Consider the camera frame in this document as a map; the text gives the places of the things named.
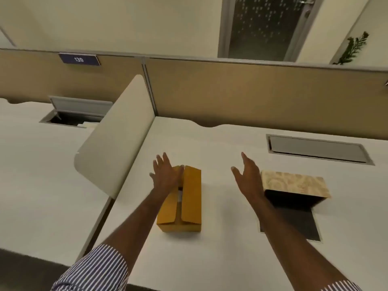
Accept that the person's left hand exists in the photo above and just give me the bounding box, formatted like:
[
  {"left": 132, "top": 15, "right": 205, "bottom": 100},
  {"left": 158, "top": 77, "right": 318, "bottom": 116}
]
[{"left": 149, "top": 152, "right": 186, "bottom": 195}]

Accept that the person's right forearm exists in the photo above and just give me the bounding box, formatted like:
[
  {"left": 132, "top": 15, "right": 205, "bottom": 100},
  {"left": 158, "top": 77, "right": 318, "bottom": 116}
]
[{"left": 241, "top": 190, "right": 348, "bottom": 285}]

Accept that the beige patterned tissue holder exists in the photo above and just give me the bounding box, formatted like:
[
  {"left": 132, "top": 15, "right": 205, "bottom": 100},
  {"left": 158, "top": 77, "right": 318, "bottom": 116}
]
[{"left": 259, "top": 170, "right": 332, "bottom": 242}]

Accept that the beige partition panel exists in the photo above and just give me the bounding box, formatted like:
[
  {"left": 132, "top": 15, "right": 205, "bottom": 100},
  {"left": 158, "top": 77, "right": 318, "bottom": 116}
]
[
  {"left": 144, "top": 56, "right": 388, "bottom": 141},
  {"left": 0, "top": 48, "right": 158, "bottom": 116}
]

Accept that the white desk divider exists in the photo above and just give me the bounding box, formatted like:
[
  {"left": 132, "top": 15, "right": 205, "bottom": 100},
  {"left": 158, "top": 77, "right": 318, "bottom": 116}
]
[{"left": 74, "top": 74, "right": 156, "bottom": 200}]

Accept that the blue striped shirt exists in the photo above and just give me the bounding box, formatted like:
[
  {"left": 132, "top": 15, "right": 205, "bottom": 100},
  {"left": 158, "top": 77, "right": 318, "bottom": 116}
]
[{"left": 50, "top": 244, "right": 363, "bottom": 291}]

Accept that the blue number sign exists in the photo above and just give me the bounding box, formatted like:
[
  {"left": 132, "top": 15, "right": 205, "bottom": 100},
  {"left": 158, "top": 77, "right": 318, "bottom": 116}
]
[{"left": 58, "top": 52, "right": 101, "bottom": 66}]

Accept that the person's left forearm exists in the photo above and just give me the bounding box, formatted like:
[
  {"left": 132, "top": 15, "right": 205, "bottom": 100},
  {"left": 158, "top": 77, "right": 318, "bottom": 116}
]
[{"left": 101, "top": 186, "right": 178, "bottom": 270}]

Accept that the grey open cable tray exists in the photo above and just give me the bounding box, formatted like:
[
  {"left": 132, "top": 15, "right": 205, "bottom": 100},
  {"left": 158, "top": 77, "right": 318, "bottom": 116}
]
[{"left": 38, "top": 95, "right": 113, "bottom": 128}]

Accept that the frosted glass door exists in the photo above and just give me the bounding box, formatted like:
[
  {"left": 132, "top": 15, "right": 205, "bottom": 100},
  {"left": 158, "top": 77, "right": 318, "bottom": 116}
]
[{"left": 217, "top": 0, "right": 327, "bottom": 62}]

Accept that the green plant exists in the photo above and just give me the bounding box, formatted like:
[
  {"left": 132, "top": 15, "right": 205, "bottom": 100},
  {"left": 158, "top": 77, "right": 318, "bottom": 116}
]
[{"left": 332, "top": 31, "right": 370, "bottom": 65}]

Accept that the person's right hand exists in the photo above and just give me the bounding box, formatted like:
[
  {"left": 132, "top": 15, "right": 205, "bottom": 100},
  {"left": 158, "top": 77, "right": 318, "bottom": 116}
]
[{"left": 231, "top": 152, "right": 266, "bottom": 201}]

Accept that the grey closed cable tray cover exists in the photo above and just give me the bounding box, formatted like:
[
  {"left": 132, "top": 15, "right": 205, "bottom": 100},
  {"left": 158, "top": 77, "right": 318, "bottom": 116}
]
[{"left": 266, "top": 133, "right": 375, "bottom": 166}]

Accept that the brown cardboard box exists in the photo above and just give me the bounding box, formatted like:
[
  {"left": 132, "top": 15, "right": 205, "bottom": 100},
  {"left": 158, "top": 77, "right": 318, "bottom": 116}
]
[{"left": 156, "top": 165, "right": 202, "bottom": 233}]

